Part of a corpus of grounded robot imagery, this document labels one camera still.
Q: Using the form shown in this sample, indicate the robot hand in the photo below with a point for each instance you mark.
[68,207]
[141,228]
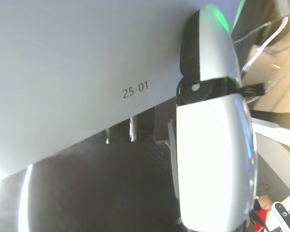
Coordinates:
[212,157]

